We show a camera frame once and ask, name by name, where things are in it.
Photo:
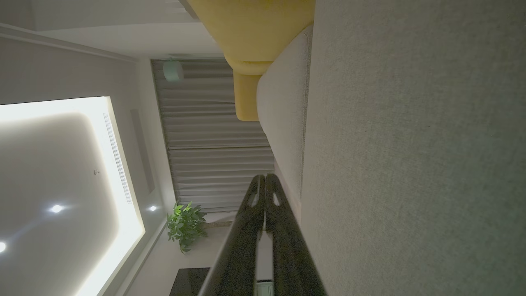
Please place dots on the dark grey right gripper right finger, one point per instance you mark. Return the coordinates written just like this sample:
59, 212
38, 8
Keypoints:
291, 267

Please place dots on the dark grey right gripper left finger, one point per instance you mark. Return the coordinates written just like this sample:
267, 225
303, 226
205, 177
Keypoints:
238, 267

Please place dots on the black flat panel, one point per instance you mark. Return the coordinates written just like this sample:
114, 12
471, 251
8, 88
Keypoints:
189, 283

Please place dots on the green potted plant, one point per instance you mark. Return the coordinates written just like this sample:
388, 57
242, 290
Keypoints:
185, 225

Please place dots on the recessed ceiling spotlight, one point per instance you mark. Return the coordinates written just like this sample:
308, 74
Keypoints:
153, 208
56, 208
1, 246

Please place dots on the grey pleated curtain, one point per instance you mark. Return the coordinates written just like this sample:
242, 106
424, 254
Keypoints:
209, 135

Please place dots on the grey fabric sofa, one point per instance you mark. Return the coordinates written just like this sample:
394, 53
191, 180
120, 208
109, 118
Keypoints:
411, 164

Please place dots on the round white ceiling device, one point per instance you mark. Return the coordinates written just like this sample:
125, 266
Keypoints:
173, 70

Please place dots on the yellow cushion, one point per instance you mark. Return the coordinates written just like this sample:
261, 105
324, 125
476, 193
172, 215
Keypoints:
250, 28

